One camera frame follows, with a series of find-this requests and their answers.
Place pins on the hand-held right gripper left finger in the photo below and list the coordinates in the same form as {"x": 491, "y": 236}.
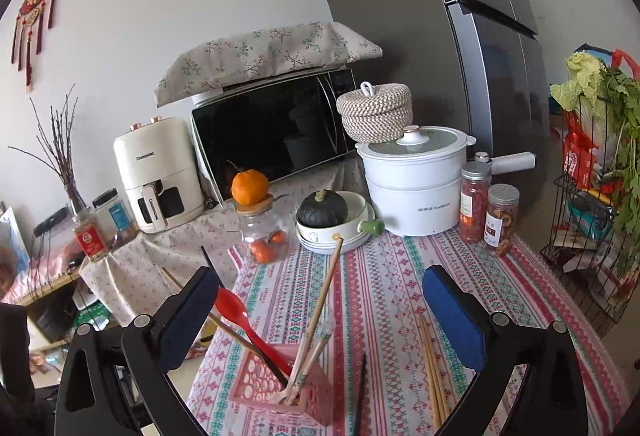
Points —
{"x": 187, "y": 316}

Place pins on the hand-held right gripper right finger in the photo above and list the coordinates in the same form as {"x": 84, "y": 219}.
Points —
{"x": 452, "y": 316}

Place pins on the red plastic spoon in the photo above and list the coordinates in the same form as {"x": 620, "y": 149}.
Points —
{"x": 232, "y": 306}

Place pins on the black chopstick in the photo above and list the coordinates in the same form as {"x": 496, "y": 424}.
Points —
{"x": 270, "y": 361}
{"x": 361, "y": 391}

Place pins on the printed pale chopstick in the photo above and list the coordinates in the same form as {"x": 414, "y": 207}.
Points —
{"x": 312, "y": 356}
{"x": 322, "y": 346}

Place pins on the pink utensil basket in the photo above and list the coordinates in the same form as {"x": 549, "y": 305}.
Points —
{"x": 310, "y": 396}

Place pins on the striped patterned tablecloth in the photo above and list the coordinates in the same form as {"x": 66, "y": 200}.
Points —
{"x": 390, "y": 296}

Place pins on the wooden shelf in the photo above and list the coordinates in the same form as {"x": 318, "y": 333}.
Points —
{"x": 50, "y": 286}

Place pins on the floral beige tablecloth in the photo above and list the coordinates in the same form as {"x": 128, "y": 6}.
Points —
{"x": 150, "y": 256}

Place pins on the pink cloth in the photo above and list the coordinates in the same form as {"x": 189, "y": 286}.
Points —
{"x": 55, "y": 253}

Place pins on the jar of dried fruit rings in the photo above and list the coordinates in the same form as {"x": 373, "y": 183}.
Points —
{"x": 501, "y": 221}

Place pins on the glass jar with wooden lid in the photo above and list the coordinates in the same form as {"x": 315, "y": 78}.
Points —
{"x": 262, "y": 236}

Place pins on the jar of red dried fruit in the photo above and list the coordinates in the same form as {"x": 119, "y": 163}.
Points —
{"x": 474, "y": 206}

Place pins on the blue label jar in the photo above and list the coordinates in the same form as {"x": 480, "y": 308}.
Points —
{"x": 117, "y": 216}

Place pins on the red label glass jar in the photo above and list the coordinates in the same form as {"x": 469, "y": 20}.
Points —
{"x": 92, "y": 238}

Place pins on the black oblong device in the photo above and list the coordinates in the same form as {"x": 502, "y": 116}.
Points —
{"x": 50, "y": 221}

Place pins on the white electric pot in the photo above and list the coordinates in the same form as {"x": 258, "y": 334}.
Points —
{"x": 410, "y": 196}

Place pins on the orange mandarin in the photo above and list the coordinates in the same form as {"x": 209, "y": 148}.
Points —
{"x": 250, "y": 186}

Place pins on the cream air fryer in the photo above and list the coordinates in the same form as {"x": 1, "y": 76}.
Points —
{"x": 150, "y": 156}

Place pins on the dark green squash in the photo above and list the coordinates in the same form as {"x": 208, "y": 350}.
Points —
{"x": 322, "y": 211}

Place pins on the teal packet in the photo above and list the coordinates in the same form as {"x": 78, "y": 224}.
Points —
{"x": 592, "y": 221}

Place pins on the dried branches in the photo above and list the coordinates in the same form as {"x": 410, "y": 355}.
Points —
{"x": 62, "y": 156}

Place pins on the silver microwave oven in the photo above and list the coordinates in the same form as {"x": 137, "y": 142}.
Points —
{"x": 265, "y": 136}

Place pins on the red snack packet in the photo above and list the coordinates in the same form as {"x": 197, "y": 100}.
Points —
{"x": 580, "y": 161}

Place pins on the woven lidded basket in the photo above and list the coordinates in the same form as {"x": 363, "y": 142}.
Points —
{"x": 375, "y": 116}

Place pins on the leafy green herbs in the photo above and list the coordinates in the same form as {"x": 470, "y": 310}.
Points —
{"x": 625, "y": 116}

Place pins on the napa cabbage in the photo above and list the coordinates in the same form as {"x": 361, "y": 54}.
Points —
{"x": 582, "y": 81}

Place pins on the floral microwave cover cloth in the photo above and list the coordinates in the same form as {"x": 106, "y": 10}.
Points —
{"x": 260, "y": 51}

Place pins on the grey refrigerator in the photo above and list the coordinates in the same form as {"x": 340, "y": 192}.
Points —
{"x": 400, "y": 41}

